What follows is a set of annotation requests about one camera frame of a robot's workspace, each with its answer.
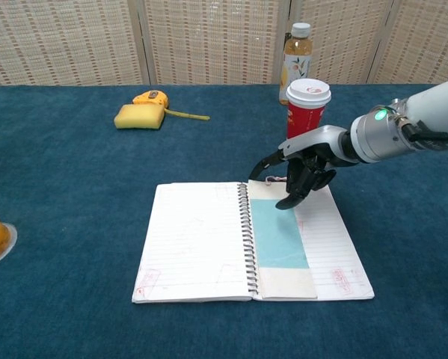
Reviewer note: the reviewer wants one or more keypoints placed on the red paper cup white lid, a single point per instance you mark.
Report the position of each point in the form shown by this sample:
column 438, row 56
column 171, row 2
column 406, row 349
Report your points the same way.
column 305, row 112

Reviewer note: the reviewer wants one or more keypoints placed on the blue table cloth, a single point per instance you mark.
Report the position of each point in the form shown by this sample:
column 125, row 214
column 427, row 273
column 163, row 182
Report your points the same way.
column 78, row 224

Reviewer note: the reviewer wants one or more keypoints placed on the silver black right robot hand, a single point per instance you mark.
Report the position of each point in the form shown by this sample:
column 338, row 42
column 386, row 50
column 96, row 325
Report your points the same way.
column 309, row 157

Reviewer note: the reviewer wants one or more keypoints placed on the woven folding screen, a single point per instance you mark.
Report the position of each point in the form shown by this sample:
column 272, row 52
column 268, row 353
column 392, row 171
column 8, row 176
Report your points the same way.
column 216, row 41

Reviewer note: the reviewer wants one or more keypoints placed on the yellow sponge block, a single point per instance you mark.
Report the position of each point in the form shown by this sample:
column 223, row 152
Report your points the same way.
column 138, row 116

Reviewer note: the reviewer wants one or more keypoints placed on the open spiral lined notebook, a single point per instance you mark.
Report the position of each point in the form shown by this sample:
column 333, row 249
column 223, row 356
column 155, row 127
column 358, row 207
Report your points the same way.
column 197, row 243

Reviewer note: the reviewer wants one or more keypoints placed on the yellow tea bottle white cap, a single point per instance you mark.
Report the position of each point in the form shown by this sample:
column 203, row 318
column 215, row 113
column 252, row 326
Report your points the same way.
column 296, row 56

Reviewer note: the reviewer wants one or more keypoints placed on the yellow tape measure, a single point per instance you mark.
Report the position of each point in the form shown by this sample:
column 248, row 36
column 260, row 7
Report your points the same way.
column 152, row 98

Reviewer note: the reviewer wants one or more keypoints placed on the blue and cream bookmark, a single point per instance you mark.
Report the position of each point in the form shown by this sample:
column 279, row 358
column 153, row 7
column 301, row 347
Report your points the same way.
column 283, row 243

